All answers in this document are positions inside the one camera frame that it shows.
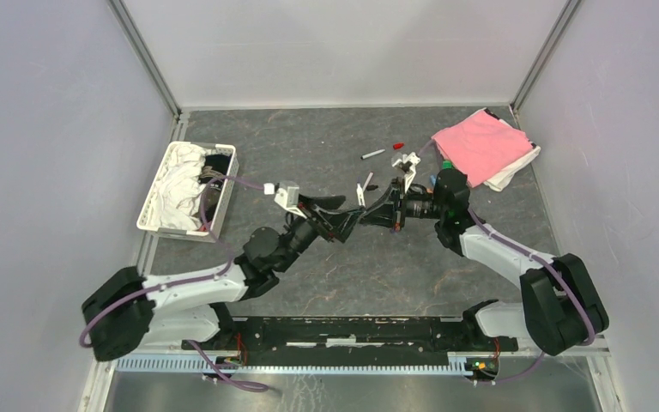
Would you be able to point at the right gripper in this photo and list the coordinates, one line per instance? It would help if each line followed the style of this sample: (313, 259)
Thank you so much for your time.
(385, 212)

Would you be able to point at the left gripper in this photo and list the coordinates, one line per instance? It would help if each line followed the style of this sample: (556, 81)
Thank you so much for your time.
(339, 227)

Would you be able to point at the white pen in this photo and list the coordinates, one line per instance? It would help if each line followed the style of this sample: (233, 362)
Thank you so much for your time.
(372, 154)
(367, 181)

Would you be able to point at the white purple marker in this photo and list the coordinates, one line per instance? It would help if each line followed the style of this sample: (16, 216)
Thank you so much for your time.
(360, 195)

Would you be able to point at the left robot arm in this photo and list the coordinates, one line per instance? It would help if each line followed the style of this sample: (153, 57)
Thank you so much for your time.
(130, 309)

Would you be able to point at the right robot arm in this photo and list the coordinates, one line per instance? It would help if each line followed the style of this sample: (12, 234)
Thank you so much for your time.
(560, 307)

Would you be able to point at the pink folded cloth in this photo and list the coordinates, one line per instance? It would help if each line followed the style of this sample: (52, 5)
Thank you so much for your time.
(454, 144)

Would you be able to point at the black cloth in basket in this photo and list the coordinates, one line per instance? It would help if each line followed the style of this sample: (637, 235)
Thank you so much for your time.
(215, 166)

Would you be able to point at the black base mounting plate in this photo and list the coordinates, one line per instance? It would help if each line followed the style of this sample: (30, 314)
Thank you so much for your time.
(353, 342)

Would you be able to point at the white plastic basket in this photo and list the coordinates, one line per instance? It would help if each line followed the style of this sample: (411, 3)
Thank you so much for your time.
(214, 228)

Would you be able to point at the white cloth in basket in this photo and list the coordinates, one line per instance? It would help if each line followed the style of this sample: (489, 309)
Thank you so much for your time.
(174, 198)

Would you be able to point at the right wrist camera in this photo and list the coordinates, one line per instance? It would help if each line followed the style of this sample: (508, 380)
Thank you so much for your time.
(407, 163)

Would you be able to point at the aluminium frame rail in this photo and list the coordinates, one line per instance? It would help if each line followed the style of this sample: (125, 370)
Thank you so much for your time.
(184, 357)

